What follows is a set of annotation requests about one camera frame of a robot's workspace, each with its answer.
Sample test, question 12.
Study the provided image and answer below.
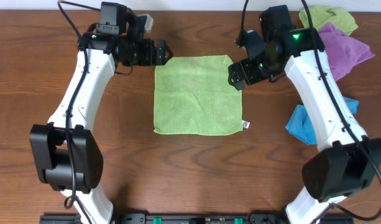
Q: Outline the light green cloth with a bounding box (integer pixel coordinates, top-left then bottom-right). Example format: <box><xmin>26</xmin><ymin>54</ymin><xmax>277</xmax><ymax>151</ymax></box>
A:
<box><xmin>154</xmin><ymin>55</ymin><xmax>250</xmax><ymax>136</ymax></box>

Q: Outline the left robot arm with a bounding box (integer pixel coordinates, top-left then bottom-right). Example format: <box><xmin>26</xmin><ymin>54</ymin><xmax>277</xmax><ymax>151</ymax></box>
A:
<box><xmin>29</xmin><ymin>2</ymin><xmax>173</xmax><ymax>223</ymax></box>

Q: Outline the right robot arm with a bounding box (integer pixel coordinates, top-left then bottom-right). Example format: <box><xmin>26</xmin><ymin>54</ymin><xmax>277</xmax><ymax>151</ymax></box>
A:
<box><xmin>228</xmin><ymin>5</ymin><xmax>381</xmax><ymax>223</ymax></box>

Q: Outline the blue cloth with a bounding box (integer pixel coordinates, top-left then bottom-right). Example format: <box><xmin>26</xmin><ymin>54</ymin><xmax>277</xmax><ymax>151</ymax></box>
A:
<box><xmin>286</xmin><ymin>96</ymin><xmax>365</xmax><ymax>151</ymax></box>

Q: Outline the purple cloth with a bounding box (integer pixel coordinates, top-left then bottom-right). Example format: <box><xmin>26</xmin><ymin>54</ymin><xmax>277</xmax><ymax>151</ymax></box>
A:
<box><xmin>318</xmin><ymin>23</ymin><xmax>375</xmax><ymax>81</ymax></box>

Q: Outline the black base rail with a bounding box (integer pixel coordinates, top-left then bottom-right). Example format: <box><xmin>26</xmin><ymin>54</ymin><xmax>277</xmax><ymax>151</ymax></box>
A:
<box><xmin>39</xmin><ymin>213</ymin><xmax>354</xmax><ymax>224</ymax></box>

